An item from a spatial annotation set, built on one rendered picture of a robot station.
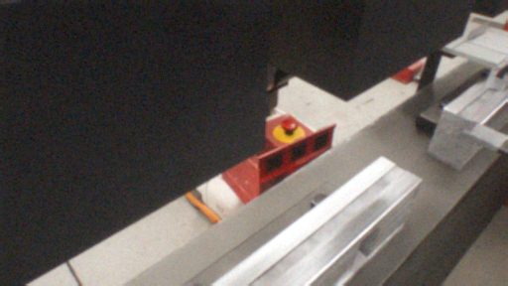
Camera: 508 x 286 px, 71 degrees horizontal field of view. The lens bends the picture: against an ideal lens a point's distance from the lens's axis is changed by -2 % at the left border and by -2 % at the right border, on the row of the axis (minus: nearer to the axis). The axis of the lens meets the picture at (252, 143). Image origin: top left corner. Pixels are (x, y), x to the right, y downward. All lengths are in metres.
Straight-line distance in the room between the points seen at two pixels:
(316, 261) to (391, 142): 0.37
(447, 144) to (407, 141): 0.08
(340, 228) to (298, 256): 0.06
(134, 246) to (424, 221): 1.28
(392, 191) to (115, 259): 1.33
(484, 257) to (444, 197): 1.20
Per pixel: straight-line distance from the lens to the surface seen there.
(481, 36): 0.88
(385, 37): 0.20
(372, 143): 0.68
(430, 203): 0.60
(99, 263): 1.64
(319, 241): 0.39
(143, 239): 1.65
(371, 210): 0.43
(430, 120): 0.73
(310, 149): 0.76
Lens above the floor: 1.28
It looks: 38 degrees down
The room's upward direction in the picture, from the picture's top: straight up
